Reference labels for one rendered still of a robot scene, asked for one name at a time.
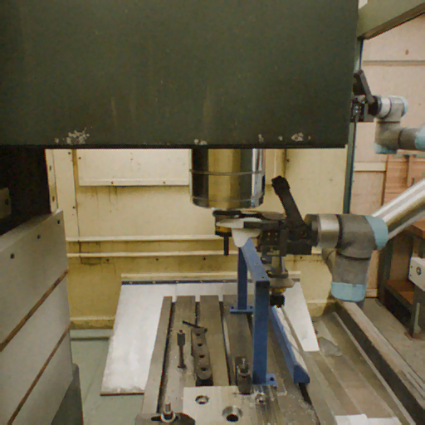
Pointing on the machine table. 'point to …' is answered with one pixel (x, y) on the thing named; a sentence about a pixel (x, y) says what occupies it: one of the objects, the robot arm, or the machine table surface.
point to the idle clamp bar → (202, 377)
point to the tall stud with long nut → (181, 347)
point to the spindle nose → (227, 178)
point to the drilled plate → (207, 413)
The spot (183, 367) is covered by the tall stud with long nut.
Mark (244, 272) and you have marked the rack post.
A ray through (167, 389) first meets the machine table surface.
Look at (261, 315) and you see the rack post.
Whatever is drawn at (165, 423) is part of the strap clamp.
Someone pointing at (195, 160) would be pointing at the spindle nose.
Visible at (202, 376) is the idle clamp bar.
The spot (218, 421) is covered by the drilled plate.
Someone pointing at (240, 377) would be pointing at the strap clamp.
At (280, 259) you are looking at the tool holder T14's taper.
